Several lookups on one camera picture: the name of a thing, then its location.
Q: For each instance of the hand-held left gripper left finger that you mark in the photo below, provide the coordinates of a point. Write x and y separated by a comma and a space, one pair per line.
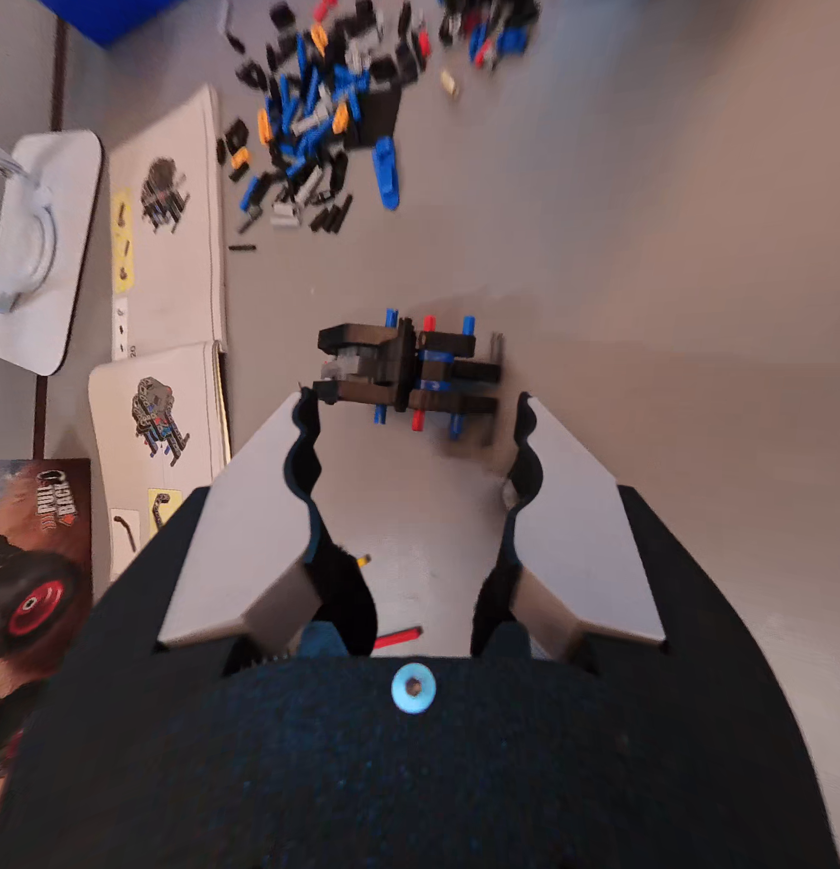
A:
243, 529

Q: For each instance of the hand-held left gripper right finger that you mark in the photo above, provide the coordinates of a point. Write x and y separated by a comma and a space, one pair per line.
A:
583, 543

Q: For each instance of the black lego chassis assembly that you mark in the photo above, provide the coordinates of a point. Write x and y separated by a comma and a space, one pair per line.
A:
406, 370

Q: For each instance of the red lego axle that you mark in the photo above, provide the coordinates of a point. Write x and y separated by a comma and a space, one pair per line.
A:
396, 638

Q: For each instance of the monster truck lego box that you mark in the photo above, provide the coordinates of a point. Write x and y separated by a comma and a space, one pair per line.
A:
33, 577

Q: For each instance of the lego instruction booklet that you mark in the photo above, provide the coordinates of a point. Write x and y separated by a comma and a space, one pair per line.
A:
169, 285

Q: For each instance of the pile of lego beams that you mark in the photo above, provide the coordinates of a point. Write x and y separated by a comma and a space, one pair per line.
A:
318, 122

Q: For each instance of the pile of small lego pins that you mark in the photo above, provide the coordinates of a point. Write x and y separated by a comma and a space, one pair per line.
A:
494, 34

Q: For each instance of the white lamp base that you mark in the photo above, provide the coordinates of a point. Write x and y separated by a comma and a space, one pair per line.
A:
40, 258

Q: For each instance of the blue bin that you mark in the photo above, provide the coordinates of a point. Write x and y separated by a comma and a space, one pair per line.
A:
108, 17

